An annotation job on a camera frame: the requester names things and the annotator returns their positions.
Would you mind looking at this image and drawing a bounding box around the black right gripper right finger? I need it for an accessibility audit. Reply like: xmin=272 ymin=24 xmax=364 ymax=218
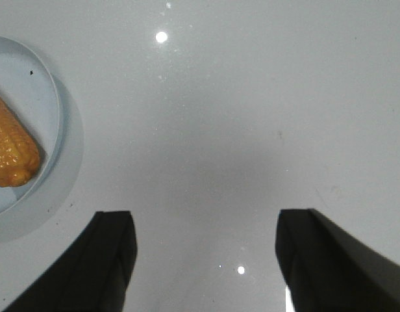
xmin=275 ymin=209 xmax=400 ymax=311

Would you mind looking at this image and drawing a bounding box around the orange corn cob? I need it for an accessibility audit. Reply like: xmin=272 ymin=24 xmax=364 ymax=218
xmin=0 ymin=98 xmax=41 ymax=188

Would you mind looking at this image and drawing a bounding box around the light blue round plate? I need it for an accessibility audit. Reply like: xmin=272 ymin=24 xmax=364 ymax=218
xmin=0 ymin=36 xmax=64 ymax=214

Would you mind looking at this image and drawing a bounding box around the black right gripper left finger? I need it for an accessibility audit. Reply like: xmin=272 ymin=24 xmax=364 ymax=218
xmin=6 ymin=211 xmax=137 ymax=311

